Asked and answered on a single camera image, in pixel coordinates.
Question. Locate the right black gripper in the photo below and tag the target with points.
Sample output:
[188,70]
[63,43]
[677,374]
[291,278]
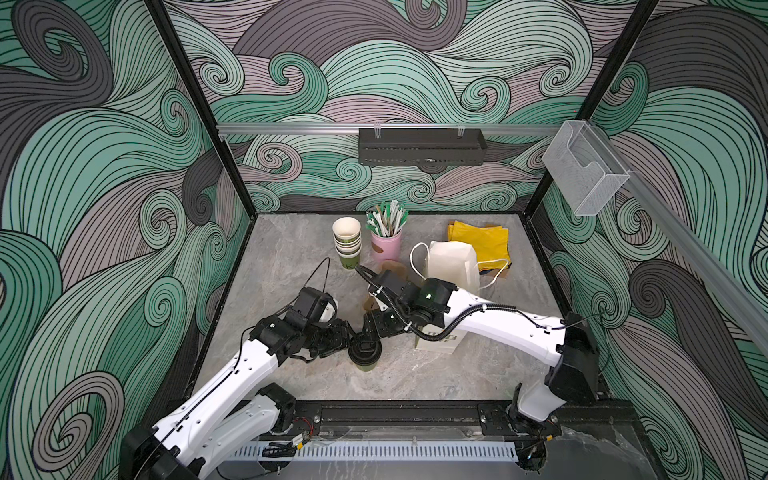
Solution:
[376,326]

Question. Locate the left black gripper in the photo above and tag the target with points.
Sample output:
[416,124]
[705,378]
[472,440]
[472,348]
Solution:
[341,338]

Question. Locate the green paper coffee cup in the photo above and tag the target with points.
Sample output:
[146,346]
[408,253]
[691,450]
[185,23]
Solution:
[366,366]

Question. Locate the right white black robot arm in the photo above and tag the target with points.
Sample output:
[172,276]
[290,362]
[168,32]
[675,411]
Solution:
[565,345]

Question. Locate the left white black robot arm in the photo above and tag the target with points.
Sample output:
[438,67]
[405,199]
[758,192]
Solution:
[236,405]

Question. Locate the white paper takeout bag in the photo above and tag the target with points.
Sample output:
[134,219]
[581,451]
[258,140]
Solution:
[455,262]

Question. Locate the brown pulp cup carrier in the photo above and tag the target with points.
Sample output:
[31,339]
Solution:
[399,269]

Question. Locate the pink cup holder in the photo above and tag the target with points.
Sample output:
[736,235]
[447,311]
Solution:
[386,248]

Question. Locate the stack of green paper cups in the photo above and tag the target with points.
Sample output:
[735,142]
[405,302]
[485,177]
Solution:
[348,243]

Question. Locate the yellow napkin stack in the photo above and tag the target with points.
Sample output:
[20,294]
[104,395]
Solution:
[490,243]

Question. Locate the white slotted cable duct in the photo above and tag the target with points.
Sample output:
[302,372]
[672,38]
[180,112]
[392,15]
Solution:
[442,450]

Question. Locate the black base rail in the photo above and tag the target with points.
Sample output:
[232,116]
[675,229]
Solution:
[484,417]

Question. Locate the black wall-mounted tray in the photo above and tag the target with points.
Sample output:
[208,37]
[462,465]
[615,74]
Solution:
[409,147]

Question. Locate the clear acrylic wall holder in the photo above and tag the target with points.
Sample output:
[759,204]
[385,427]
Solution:
[585,166]

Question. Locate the aluminium rail back wall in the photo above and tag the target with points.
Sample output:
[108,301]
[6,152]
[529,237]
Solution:
[306,128]

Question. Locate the aluminium rail wall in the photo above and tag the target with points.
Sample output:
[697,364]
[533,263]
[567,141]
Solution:
[306,128]
[665,196]

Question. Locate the aluminium rail right wall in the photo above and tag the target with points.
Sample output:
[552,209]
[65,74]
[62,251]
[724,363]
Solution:
[665,196]

